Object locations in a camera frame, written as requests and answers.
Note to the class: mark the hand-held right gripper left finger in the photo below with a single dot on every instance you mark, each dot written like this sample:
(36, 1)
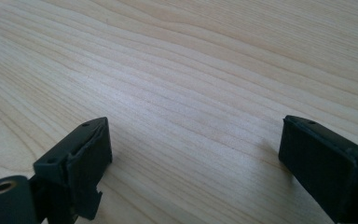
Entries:
(74, 161)

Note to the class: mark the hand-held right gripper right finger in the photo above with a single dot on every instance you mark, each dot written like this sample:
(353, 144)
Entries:
(323, 168)

